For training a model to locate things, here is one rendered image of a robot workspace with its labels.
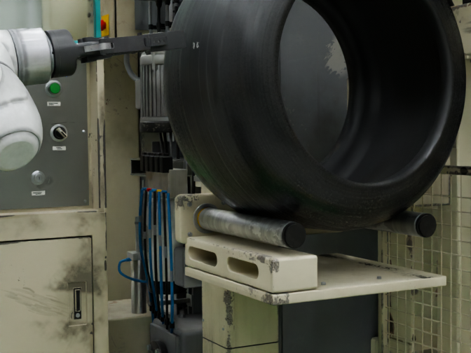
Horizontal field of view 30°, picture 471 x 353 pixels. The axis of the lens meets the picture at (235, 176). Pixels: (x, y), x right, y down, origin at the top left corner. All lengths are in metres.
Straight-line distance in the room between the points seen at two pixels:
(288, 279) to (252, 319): 0.42
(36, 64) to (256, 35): 0.35
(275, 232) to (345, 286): 0.16
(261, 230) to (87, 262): 0.60
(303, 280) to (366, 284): 0.13
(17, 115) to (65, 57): 0.23
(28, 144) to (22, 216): 0.77
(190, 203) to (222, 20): 0.45
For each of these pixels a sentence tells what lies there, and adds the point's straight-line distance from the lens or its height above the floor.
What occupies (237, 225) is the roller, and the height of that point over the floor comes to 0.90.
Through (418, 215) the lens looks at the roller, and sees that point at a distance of 1.63.
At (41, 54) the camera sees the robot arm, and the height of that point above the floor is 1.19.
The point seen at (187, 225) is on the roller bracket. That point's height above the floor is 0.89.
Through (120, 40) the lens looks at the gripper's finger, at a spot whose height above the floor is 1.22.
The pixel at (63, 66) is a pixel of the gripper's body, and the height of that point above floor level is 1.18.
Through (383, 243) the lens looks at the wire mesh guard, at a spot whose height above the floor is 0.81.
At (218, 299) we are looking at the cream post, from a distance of 1.88.
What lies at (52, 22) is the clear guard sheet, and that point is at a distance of 2.02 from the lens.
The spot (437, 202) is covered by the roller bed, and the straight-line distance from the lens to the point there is 2.04.
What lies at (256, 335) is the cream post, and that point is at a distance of 1.90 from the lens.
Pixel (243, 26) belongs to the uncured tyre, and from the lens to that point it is 1.43.
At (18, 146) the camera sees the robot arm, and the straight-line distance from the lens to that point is 1.20.
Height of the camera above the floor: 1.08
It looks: 3 degrees down
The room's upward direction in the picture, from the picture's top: 1 degrees counter-clockwise
